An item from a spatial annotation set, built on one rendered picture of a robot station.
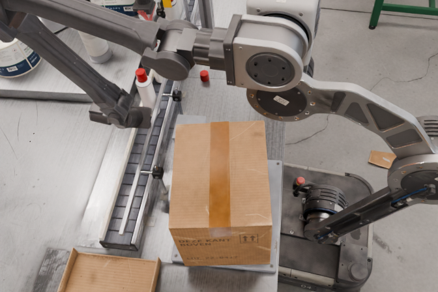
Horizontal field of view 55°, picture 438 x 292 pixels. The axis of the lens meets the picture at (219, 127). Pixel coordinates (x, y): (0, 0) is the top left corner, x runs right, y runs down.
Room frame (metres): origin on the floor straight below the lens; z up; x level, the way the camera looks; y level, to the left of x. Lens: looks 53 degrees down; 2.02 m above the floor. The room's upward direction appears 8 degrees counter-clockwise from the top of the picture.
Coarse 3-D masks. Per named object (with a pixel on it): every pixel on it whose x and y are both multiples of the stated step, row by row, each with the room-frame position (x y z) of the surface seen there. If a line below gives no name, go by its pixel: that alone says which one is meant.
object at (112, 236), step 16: (192, 0) 1.56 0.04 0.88; (160, 112) 0.95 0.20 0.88; (144, 128) 0.89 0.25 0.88; (160, 128) 0.88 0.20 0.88; (128, 160) 0.76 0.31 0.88; (128, 176) 0.70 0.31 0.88; (144, 176) 0.70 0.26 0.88; (128, 192) 0.65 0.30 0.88; (112, 224) 0.55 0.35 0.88; (128, 224) 0.54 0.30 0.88; (112, 240) 0.50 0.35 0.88; (128, 240) 0.49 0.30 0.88
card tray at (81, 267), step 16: (80, 256) 0.48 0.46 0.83; (96, 256) 0.47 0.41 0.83; (112, 256) 0.47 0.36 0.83; (64, 272) 0.42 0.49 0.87; (80, 272) 0.43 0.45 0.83; (96, 272) 0.42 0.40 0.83; (112, 272) 0.42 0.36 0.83; (128, 272) 0.41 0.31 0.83; (144, 272) 0.41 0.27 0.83; (64, 288) 0.39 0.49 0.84; (80, 288) 0.39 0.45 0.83; (96, 288) 0.38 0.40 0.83; (112, 288) 0.37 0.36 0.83; (128, 288) 0.37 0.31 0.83; (144, 288) 0.36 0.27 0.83
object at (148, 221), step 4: (196, 20) 1.47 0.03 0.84; (196, 24) 1.45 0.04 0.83; (200, 24) 1.45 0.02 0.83; (184, 92) 1.07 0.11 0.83; (184, 96) 1.05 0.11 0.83; (104, 212) 0.61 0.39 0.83; (104, 216) 0.60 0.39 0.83; (144, 216) 0.57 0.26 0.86; (148, 216) 0.58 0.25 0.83; (144, 220) 0.56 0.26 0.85; (148, 220) 0.57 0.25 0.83; (152, 220) 0.56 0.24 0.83; (144, 224) 0.55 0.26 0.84; (148, 224) 0.55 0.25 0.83; (152, 224) 0.55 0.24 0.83
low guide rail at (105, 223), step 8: (152, 72) 1.11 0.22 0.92; (152, 80) 1.09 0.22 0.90; (136, 128) 0.87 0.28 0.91; (128, 144) 0.80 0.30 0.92; (128, 152) 0.77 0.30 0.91; (120, 168) 0.71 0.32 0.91; (120, 176) 0.69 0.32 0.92; (120, 184) 0.66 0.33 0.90; (112, 192) 0.63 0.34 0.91; (112, 200) 0.61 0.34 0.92; (112, 208) 0.59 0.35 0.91; (104, 224) 0.53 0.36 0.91; (104, 232) 0.51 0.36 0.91
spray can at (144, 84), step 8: (136, 72) 0.95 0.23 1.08; (144, 72) 0.95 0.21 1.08; (136, 80) 0.96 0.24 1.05; (144, 80) 0.94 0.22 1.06; (144, 88) 0.93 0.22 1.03; (152, 88) 0.94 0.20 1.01; (144, 96) 0.93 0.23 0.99; (152, 96) 0.94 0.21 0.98; (144, 104) 0.94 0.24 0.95; (152, 104) 0.93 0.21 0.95; (152, 112) 0.93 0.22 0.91
